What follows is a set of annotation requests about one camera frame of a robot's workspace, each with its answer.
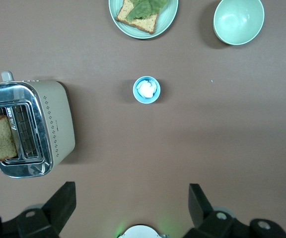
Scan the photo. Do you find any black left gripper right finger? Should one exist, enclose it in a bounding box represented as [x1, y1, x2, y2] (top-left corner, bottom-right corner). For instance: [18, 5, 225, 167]
[182, 183, 286, 238]

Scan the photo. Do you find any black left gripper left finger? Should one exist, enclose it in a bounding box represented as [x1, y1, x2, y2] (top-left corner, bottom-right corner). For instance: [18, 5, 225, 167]
[0, 181, 76, 238]

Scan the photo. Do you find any blue plastic cup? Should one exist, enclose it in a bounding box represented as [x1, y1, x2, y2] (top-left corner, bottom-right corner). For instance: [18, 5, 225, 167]
[133, 76, 161, 104]

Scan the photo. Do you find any brown toast slice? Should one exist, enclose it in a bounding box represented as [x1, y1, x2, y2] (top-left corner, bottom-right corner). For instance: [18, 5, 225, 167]
[0, 115, 19, 161]

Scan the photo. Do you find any beige and chrome toaster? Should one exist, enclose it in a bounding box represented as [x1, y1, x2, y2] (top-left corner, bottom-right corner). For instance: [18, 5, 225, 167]
[0, 71, 76, 179]

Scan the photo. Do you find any pale green bowl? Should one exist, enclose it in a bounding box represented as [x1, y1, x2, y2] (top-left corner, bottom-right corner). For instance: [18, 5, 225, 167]
[213, 0, 265, 46]

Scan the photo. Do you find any pale green plate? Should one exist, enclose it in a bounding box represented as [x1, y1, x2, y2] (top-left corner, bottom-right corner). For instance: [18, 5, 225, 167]
[108, 0, 179, 40]

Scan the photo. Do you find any brown bread slice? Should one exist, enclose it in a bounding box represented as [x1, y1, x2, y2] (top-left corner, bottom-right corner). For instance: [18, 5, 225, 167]
[115, 0, 160, 35]

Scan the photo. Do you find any green lettuce leaf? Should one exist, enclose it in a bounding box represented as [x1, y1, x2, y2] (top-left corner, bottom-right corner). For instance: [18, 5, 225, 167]
[126, 0, 170, 22]

